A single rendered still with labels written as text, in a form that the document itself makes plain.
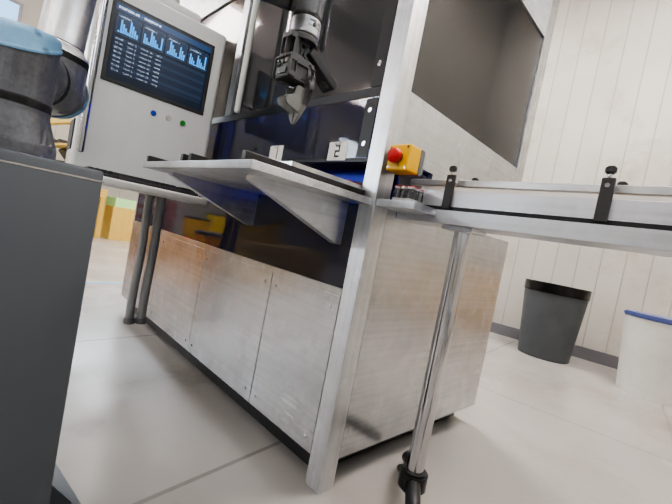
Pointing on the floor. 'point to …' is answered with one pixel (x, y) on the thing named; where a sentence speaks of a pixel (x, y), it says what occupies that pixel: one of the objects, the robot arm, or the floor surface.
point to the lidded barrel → (646, 357)
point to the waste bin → (551, 320)
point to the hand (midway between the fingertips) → (295, 120)
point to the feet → (416, 484)
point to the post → (365, 244)
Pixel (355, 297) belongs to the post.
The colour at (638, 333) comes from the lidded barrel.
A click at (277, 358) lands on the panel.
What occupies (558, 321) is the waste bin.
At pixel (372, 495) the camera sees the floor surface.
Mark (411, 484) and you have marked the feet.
